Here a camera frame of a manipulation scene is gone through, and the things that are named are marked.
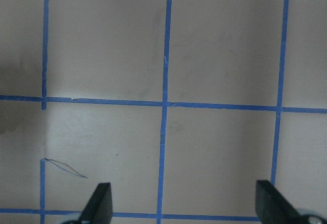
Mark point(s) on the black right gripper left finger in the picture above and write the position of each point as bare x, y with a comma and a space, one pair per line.
99, 208

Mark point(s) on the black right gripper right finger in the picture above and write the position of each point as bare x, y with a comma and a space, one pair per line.
272, 207

